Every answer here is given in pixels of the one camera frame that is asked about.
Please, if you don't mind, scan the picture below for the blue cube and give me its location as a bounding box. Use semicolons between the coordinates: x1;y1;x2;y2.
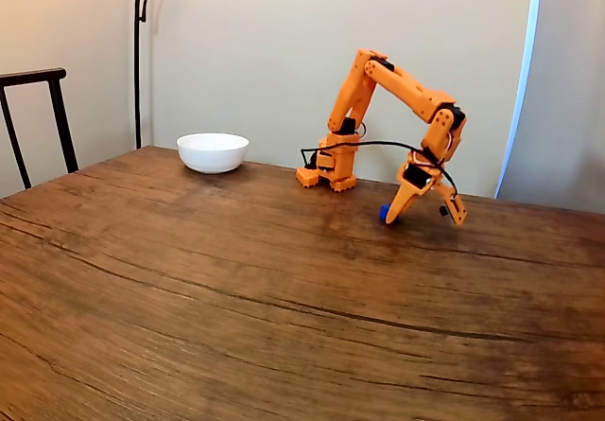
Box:
379;202;402;226

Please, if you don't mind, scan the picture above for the white bowl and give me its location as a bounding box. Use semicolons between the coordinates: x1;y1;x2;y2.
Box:
176;132;251;175

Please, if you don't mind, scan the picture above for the black floor lamp pole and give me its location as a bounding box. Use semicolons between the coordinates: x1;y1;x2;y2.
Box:
133;0;160;150

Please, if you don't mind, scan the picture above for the black chair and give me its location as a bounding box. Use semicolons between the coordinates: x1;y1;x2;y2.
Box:
0;67;80;190

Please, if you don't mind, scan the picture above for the orange camera bracket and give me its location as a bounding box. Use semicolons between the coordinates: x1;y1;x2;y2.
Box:
433;179;469;227

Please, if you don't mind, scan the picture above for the black cable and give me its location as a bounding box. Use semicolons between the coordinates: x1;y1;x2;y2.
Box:
300;140;459;200

